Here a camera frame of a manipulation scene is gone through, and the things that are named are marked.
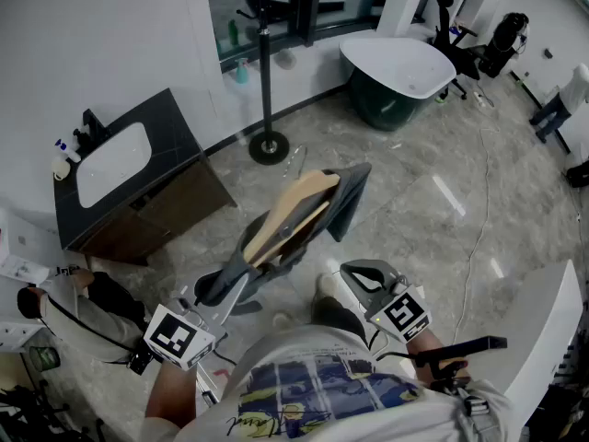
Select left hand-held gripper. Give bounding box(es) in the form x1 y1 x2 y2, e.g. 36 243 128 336
143 270 253 371

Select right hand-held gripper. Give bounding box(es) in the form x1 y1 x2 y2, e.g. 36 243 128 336
341 259 432 343

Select grey bathrobe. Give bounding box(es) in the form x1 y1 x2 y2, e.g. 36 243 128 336
194 162 373 316

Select wooden clothes hanger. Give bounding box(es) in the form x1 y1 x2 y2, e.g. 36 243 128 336
242 169 341 266

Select person's left forearm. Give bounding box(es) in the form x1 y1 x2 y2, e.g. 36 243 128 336
144 359 200 422

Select person's right forearm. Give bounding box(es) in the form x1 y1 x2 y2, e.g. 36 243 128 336
407 325 462 368

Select person's right shoe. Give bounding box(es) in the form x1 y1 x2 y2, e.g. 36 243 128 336
317 273 341 304

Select person's dark trousers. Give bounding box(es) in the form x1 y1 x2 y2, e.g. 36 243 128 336
311 295 370 345

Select person's white printed shirt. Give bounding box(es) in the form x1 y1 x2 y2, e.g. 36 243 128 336
140 323 517 442

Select black chest-mounted bar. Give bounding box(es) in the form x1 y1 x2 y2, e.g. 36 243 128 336
380 336 508 384

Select dark vanity cabinet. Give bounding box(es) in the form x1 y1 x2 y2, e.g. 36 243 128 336
53 87 238 266

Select white sink basin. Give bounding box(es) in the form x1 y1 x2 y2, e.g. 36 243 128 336
75 122 154 209

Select white curved cabinet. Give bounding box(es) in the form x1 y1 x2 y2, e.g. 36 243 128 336
501 259 584 427

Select green waste basket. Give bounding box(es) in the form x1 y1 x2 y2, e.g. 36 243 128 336
28 345 62 370

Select black coat stand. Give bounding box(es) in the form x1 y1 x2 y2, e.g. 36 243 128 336
237 0 291 166

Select white and green bathtub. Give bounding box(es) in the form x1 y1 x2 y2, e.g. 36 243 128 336
339 37 457 132

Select black faucet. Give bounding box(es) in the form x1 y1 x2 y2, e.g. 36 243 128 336
73 108 111 154

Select white and blue spray bottle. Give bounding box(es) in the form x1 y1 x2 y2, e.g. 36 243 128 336
54 138 83 163

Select black tripod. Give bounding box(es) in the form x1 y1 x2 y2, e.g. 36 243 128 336
0 382 108 442

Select black floor bag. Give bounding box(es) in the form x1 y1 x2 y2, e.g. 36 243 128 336
564 159 589 189

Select black office chair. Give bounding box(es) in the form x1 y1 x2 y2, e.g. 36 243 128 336
430 0 483 101

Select black window frame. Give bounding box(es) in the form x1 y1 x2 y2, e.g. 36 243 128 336
204 0 397 74

